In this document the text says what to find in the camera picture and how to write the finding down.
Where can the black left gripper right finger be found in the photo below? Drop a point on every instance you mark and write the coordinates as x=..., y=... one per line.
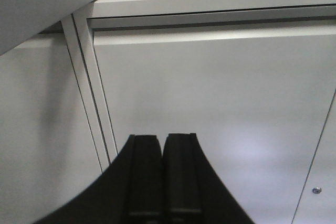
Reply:
x=194, y=193

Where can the lower cabinet door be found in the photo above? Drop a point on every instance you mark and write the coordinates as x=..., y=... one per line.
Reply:
x=257, y=100

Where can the door screw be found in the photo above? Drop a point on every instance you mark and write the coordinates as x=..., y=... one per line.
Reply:
x=316, y=190

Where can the white storage cabinet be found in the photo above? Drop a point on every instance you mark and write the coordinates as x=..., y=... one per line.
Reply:
x=56, y=129

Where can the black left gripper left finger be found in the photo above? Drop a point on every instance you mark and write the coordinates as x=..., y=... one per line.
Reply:
x=130, y=190

